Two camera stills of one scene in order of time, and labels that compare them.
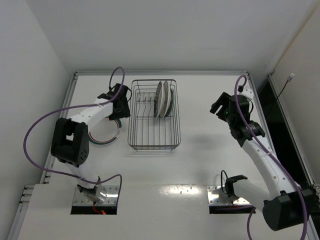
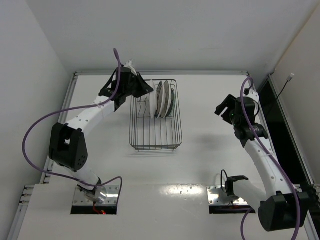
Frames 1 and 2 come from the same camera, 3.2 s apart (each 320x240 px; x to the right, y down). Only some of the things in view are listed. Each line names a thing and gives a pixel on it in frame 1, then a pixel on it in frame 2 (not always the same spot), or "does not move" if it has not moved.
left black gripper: [122, 110] → [136, 83]
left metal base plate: [111, 199] does not move
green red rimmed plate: [106, 132] → [152, 99]
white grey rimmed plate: [167, 100] does not move
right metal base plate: [216, 196] does not move
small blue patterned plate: [171, 104] does not move
